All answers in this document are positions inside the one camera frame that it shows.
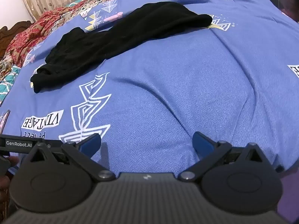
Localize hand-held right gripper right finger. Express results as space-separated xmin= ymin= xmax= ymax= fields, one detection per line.
xmin=179 ymin=132 xmax=269 ymax=183

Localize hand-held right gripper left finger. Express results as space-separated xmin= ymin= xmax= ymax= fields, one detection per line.
xmin=27 ymin=135 xmax=115 ymax=183

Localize black pants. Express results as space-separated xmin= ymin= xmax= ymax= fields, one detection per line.
xmin=30 ymin=1 xmax=213 ymax=94

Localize person's left hand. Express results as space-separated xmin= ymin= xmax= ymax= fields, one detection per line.
xmin=0 ymin=156 xmax=21 ymax=217

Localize smartphone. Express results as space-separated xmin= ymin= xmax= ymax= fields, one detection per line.
xmin=0 ymin=110 xmax=11 ymax=134

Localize teal patterned cloth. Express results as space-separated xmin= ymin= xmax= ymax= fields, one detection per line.
xmin=0 ymin=65 xmax=22 ymax=108

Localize blue printed bedsheet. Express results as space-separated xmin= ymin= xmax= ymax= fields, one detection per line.
xmin=0 ymin=0 xmax=299 ymax=175

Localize purple cloth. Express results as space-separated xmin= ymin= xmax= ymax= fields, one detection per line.
xmin=278 ymin=166 xmax=299 ymax=224

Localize carved wooden headboard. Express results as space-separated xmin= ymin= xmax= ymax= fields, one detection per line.
xmin=0 ymin=20 xmax=32 ymax=59

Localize red patterned quilt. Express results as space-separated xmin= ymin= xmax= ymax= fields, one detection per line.
xmin=0 ymin=0 xmax=180 ymax=80

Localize dark furniture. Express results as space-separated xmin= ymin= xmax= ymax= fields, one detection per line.
xmin=256 ymin=0 xmax=299 ymax=22

